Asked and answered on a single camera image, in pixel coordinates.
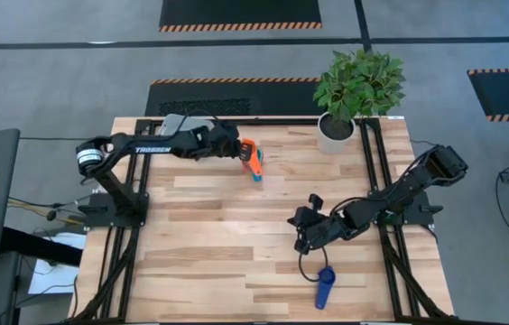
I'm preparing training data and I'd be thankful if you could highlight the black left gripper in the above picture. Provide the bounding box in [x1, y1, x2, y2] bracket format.
[208, 120, 256, 163]

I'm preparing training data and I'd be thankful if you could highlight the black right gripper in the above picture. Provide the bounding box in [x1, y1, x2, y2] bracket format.
[287, 193, 344, 255]

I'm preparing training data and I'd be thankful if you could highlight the orange measuring cup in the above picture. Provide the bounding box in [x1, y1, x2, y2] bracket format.
[240, 137, 264, 179]

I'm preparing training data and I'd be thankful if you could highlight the light blue measuring cup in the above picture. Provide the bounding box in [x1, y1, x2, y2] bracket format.
[254, 147, 265, 183]

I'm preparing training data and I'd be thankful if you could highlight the dark blue measuring cup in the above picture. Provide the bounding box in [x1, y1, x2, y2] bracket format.
[314, 265, 337, 311]

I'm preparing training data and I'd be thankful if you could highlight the grey plastic basket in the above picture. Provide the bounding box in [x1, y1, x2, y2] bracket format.
[158, 113, 216, 137]

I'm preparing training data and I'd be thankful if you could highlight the black mat striped hazard edge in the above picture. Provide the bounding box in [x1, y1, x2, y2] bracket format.
[158, 0, 323, 33]
[144, 77, 329, 118]
[467, 67, 509, 123]

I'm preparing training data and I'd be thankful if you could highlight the green plant in white pot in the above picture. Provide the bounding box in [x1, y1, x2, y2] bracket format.
[312, 48, 407, 156]

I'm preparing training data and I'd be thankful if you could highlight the white paper sheet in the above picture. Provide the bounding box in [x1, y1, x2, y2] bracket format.
[28, 231, 88, 296]

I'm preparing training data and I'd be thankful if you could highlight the black looped gripper cable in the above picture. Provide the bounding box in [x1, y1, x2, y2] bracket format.
[298, 245, 330, 283]

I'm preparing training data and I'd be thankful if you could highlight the black aluminium table frame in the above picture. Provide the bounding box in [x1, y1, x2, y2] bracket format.
[58, 116, 459, 325]

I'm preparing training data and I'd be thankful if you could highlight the yellow and black cable bundle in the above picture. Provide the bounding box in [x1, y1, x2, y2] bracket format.
[7, 193, 87, 226]

